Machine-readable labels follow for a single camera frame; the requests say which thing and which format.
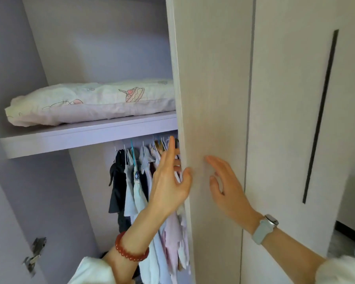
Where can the person's right hand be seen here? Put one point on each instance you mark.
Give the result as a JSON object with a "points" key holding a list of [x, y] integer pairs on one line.
{"points": [[232, 198]]}

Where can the person's left hand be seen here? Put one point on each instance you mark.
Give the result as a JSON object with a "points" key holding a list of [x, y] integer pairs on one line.
{"points": [[165, 189]]}

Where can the person's right thumb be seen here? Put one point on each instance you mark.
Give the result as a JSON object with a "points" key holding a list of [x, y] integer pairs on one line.
{"points": [[215, 186]]}

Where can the person's left thumb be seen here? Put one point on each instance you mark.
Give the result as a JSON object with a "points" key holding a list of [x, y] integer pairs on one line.
{"points": [[188, 178]]}

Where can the light wood wardrobe door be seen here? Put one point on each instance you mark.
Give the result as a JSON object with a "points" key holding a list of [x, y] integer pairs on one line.
{"points": [[216, 85]]}

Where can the person's left forearm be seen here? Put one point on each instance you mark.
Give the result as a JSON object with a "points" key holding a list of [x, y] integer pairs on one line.
{"points": [[139, 236]]}

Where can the person's right forearm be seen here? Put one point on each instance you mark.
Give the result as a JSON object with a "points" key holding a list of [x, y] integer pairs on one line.
{"points": [[293, 248]]}

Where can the row of hanging clothes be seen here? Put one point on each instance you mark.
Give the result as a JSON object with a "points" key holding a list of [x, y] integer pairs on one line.
{"points": [[136, 189]]}

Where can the row of clothes hangers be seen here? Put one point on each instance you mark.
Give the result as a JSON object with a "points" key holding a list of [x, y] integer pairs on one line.
{"points": [[142, 146]]}

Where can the grey wristwatch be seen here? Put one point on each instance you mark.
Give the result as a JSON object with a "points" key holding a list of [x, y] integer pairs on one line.
{"points": [[263, 230]]}

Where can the lilac wardrobe shelf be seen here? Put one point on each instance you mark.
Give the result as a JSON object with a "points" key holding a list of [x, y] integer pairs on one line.
{"points": [[85, 134]]}

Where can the folded cartoon print quilt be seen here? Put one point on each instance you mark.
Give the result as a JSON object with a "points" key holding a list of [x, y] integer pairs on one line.
{"points": [[91, 103]]}

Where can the white left sleeve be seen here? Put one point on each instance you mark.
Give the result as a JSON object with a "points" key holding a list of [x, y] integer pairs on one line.
{"points": [[91, 272]]}

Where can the white sleeve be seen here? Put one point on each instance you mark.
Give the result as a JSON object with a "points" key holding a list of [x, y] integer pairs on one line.
{"points": [[91, 272], [343, 270]]}

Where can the white right sleeve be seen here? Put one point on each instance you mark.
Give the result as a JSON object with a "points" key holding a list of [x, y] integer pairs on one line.
{"points": [[343, 270]]}

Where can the lilac wardrobe body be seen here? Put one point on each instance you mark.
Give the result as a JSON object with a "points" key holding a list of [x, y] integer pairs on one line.
{"points": [[85, 41]]}

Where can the metal door hinge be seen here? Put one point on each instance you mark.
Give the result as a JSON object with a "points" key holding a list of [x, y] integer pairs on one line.
{"points": [[34, 255]]}

